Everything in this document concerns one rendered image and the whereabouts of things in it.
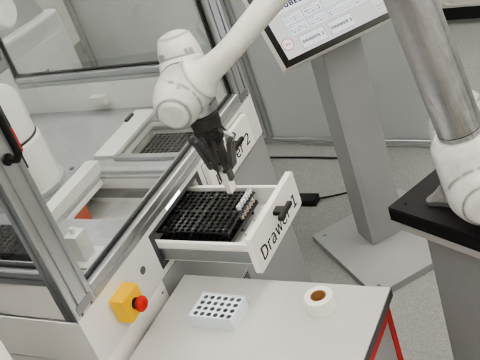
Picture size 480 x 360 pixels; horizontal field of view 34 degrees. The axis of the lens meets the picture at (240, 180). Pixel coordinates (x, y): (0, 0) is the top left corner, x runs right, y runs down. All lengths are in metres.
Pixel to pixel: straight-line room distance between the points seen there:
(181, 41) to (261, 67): 2.14
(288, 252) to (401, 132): 1.23
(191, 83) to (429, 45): 0.49
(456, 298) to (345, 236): 1.13
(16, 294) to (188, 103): 0.62
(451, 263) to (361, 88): 0.95
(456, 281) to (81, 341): 0.98
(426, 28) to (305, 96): 2.33
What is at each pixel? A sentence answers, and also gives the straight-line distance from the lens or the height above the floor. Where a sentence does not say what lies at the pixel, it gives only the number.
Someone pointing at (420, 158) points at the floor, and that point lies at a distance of 3.73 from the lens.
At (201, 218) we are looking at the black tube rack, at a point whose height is 0.90.
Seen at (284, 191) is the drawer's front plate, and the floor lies 0.91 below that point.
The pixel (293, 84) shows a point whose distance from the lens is 3.90.
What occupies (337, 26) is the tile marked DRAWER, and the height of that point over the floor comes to 1.00.
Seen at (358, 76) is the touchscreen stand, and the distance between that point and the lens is 2.87.
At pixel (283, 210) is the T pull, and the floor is 0.91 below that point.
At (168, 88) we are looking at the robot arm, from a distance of 1.68.
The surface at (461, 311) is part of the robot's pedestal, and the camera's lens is 2.27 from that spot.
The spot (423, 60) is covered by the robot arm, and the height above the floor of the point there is 1.30.
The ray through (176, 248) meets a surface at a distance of 2.07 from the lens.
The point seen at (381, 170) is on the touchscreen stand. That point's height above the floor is 0.35.
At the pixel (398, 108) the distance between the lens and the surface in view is 3.74.
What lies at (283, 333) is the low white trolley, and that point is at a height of 0.76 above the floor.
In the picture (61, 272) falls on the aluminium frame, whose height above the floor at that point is 1.07.
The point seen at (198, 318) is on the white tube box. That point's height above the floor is 0.79.
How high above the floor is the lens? 2.02
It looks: 31 degrees down
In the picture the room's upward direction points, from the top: 20 degrees counter-clockwise
